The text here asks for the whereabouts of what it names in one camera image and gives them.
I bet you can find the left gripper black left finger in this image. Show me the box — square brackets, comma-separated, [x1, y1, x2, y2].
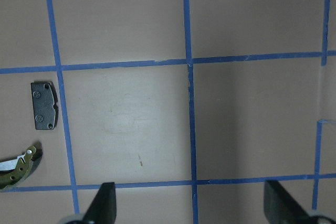
[83, 182, 116, 224]

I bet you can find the dark grey brake pad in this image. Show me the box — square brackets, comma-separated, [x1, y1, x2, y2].
[30, 81, 59, 130]

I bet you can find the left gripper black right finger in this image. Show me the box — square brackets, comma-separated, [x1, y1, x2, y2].
[264, 180, 313, 224]

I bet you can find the olive green brake shoe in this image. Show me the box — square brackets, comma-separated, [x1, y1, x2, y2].
[1, 141, 43, 192]

